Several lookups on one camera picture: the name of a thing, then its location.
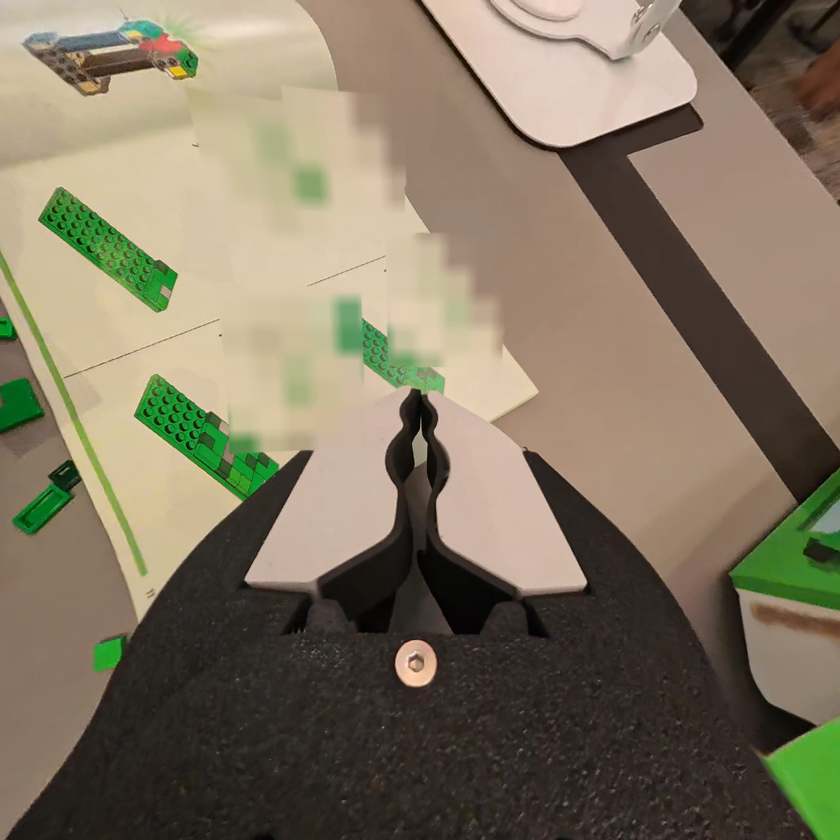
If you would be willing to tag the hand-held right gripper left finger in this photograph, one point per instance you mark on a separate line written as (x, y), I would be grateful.
(335, 512)

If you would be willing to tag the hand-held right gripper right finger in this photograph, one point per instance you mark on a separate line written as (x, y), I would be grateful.
(505, 512)

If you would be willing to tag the green brick set box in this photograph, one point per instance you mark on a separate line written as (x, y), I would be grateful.
(794, 591)

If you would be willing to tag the green square plate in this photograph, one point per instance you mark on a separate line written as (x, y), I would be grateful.
(19, 407)

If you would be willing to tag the building instruction booklet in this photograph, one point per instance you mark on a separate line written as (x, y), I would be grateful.
(118, 158)

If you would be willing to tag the green frame brick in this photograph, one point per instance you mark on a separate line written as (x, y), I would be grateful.
(46, 499)

